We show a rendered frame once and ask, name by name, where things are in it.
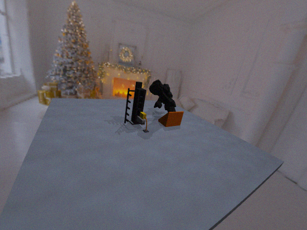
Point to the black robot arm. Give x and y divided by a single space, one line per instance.
163 91

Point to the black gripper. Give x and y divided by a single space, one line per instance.
159 103

